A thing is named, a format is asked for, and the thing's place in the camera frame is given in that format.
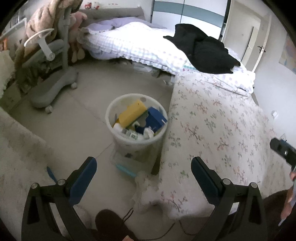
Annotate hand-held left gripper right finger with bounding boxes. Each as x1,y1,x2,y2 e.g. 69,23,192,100
191,156,269,241

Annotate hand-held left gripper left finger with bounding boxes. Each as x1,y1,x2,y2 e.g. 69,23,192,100
21,156,97,241

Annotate white plastic waste bin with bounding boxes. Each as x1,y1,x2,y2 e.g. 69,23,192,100
106,93,168,160

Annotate yellow sponge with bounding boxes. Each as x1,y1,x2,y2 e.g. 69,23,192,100
118,100,148,128

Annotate clear plastic box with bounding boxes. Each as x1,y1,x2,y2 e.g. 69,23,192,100
110,148,141,179

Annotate person's dark slipper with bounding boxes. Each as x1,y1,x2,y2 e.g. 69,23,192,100
95,209,139,241

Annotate bed with floral sheet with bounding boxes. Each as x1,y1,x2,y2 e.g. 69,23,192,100
136,70,296,220

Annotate person's dark trousers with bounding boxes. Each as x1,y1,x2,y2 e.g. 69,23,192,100
262,190,292,241

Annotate pale fluffy rug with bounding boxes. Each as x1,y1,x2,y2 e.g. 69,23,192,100
0,109,93,241

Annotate grey office chair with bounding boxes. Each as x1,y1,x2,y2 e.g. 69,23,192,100
14,5,79,114

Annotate white door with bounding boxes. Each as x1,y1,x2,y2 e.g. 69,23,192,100
240,14,271,72

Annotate black garment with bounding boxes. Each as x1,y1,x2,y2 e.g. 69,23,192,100
163,23,241,75

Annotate pink plush toy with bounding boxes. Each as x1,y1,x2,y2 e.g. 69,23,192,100
69,11,88,63

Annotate purple checked blanket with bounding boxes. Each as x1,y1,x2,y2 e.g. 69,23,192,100
77,22,255,93

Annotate lilac duvet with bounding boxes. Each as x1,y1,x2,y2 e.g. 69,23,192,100
82,17,167,34

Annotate white and blue wardrobe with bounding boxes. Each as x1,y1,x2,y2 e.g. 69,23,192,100
151,0,228,40

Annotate beige fur blanket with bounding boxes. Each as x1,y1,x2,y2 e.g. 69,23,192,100
14,0,71,70

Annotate grey bed headboard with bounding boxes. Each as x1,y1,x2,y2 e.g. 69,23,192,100
77,7,145,25

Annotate small white plush toy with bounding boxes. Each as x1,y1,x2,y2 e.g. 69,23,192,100
84,1,102,10

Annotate black cable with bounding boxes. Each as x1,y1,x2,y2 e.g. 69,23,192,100
122,207,193,240

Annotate wall map poster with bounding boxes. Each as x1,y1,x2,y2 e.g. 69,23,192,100
279,35,296,75

